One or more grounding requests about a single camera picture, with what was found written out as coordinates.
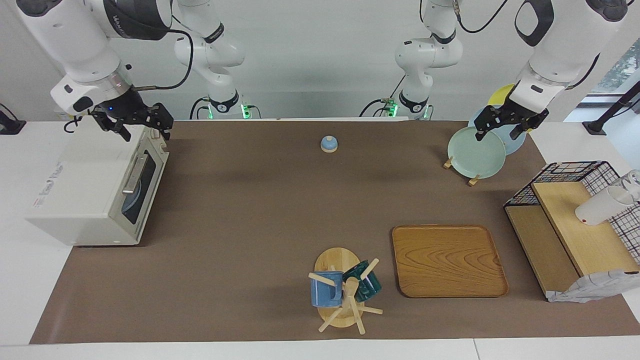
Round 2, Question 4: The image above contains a black base cable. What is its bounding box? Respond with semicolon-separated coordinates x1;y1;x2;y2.
359;75;408;119
189;96;213;121

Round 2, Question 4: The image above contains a clear glass cup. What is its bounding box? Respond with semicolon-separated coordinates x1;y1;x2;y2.
620;169;640;203

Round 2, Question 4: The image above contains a wooden serving tray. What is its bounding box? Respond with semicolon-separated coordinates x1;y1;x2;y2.
391;224;509;299

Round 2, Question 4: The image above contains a dark green mug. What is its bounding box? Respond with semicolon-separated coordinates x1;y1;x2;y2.
342;260;383;303

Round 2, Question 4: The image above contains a black clamp stand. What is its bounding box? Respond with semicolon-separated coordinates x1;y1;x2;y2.
582;80;640;136

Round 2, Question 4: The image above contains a blue mug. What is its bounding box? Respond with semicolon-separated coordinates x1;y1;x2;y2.
310;270;344;308

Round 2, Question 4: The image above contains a white cup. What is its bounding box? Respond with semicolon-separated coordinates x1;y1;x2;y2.
574;185;632;226

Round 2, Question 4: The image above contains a black left base cable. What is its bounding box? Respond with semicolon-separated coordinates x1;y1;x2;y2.
359;75;408;119

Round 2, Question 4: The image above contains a wooden mug tree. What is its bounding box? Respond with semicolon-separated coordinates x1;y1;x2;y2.
307;247;384;335

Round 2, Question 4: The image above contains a wood and wire shelf rack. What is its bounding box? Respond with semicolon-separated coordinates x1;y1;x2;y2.
503;160;640;301

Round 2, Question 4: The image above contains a black right base cable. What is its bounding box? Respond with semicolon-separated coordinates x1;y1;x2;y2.
189;96;213;121

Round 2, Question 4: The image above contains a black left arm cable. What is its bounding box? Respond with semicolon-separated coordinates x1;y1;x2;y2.
452;0;601;91

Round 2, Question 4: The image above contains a yellow plate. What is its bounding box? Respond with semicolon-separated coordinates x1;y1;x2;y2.
487;83;534;134

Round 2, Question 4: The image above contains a glass oven door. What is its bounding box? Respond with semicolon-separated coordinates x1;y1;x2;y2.
109;125;170;246

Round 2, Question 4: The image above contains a light blue deep plate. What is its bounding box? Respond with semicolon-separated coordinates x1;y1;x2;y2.
121;175;146;224

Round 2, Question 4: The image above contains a brown table mat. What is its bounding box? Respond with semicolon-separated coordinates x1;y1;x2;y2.
29;119;640;345

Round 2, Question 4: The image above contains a wooden plate rack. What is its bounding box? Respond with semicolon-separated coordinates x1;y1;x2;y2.
442;156;482;187

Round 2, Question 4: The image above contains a black desk mount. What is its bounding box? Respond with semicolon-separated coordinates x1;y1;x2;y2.
0;103;27;136

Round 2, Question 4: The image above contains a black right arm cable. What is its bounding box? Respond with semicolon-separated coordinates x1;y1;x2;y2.
132;27;195;92

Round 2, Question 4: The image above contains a white toaster oven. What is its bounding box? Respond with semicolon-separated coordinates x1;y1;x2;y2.
25;121;170;247

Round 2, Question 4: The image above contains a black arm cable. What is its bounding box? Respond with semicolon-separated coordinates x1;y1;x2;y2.
452;0;601;91
132;27;195;92

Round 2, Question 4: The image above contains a grey checked cloth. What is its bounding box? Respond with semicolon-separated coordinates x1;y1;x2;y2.
546;269;640;304

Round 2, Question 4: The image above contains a pale green plate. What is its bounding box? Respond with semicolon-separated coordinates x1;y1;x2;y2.
447;126;507;179

